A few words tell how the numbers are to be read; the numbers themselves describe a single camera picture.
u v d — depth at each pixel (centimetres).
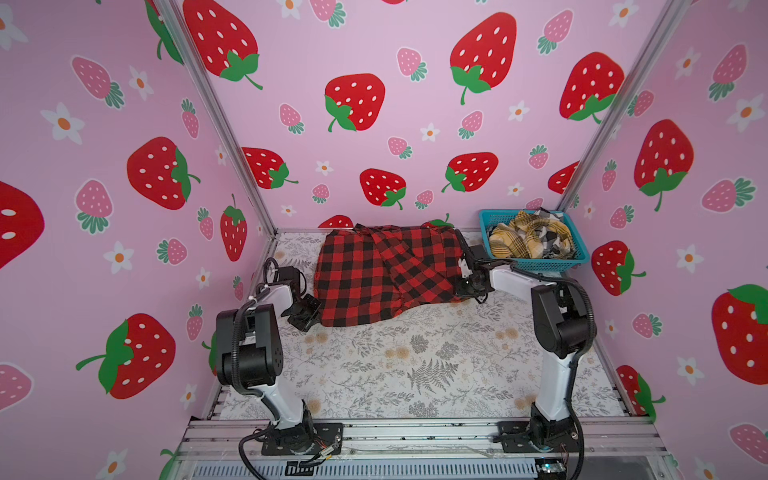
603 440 76
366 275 107
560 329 53
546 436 65
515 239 105
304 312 82
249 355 48
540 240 105
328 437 75
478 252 84
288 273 79
